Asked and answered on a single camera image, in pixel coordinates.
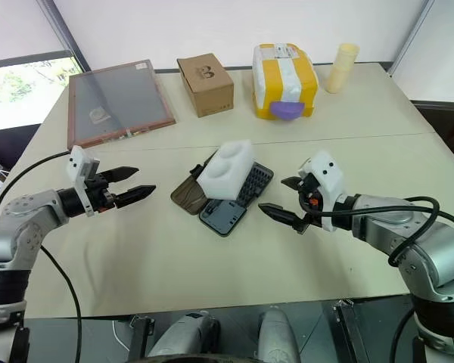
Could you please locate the yellow and white package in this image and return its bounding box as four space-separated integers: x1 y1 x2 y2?
252 42 319 121

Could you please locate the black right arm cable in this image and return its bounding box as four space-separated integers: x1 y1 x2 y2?
306 195 454 266

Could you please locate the brown cardboard box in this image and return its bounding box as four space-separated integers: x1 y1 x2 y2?
176 52 235 119

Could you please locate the white foam block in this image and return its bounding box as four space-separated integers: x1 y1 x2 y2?
195 138 257 202

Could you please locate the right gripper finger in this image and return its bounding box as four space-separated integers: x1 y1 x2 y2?
257 202 313 236
280 175 307 192

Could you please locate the dark brown furniture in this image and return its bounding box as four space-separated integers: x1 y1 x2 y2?
411 99 454 173

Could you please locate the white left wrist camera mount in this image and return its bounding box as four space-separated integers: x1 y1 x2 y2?
65 145 101 217

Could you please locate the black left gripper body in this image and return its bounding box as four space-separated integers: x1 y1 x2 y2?
85 170 119 215

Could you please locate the cream plastic cup stack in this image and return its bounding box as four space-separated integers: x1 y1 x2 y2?
322 42 361 95

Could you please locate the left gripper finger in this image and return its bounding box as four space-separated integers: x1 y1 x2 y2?
99 165 140 185
113 185 157 209

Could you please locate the wood framed mesh screen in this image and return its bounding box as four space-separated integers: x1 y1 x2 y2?
67 59 177 149

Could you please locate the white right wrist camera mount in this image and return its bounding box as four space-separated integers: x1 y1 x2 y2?
308 150 350 232

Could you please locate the purple foam piece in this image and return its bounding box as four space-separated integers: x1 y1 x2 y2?
269 101 306 123

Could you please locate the silver robot leg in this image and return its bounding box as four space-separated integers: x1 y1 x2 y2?
147 310 221 359
257 305 302 363

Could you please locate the black metal bracket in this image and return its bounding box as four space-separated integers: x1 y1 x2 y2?
331 299 365 363
129 315 156 359

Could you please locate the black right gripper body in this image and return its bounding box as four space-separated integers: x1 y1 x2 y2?
297 172 325 227

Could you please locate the window with greenery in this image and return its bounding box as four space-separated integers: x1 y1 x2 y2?
0 48 86 134

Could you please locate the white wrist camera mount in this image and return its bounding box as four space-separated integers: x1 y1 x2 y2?
308 150 350 232
65 145 101 217

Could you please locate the black tool case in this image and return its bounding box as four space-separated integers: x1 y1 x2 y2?
169 150 275 238

